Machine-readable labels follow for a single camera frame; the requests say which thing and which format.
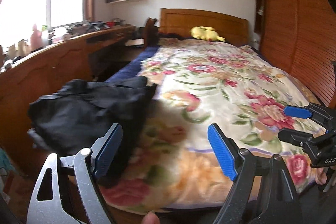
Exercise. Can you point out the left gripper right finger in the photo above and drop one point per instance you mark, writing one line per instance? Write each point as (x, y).
(262, 189)

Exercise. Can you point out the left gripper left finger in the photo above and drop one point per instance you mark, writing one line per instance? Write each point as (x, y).
(50, 199)

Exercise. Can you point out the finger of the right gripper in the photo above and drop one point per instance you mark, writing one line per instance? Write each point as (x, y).
(297, 112)
(294, 137)

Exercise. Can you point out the black button coat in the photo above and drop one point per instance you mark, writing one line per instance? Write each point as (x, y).
(81, 112)

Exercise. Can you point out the wooden chair with clothes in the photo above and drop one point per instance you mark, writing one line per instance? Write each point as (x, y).
(150, 33)

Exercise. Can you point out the operator fingertip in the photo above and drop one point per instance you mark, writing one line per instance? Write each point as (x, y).
(150, 218)

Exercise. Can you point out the wooden louvered wardrobe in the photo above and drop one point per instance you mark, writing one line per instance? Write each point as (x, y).
(298, 36)

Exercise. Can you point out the wooden bed headboard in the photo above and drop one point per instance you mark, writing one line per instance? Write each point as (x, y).
(180, 21)

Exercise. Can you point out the floral fleece blanket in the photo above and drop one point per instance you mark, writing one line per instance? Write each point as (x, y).
(200, 83)

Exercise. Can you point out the yellow plush toy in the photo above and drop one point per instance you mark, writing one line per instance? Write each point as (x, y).
(206, 33)

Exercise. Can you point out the long wooden desk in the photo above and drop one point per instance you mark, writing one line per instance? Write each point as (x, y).
(44, 72)

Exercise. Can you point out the navy blue bed sheet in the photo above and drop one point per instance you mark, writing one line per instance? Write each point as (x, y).
(134, 67)

